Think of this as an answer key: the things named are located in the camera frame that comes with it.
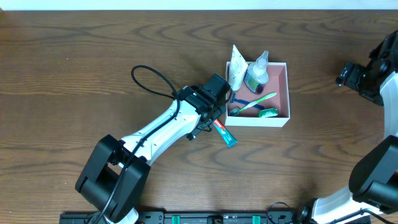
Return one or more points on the clear pump soap bottle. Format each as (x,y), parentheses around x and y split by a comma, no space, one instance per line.
(256,74)

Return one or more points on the teal Colgate toothpaste tube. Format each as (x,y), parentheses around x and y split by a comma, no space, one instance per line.
(229,139)

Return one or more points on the white lotion tube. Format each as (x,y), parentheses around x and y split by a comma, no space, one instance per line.
(237,69)

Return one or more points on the white box pink interior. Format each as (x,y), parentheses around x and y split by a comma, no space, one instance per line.
(277,83)

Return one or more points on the blue disposable razor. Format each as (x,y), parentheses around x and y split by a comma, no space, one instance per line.
(244,102)

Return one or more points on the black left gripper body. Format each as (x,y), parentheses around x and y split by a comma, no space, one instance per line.
(210,116)

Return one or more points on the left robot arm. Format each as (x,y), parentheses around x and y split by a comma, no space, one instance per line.
(116,172)

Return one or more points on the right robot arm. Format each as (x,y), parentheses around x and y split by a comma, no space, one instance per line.
(372,188)

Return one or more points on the green white soap box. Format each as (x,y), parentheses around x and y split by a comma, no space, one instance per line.
(268,113)

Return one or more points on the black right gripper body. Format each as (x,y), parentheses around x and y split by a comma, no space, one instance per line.
(351,74)

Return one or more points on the green white toothbrush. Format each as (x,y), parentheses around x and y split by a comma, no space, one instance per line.
(235,111)

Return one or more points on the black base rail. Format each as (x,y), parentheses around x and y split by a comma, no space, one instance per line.
(198,218)

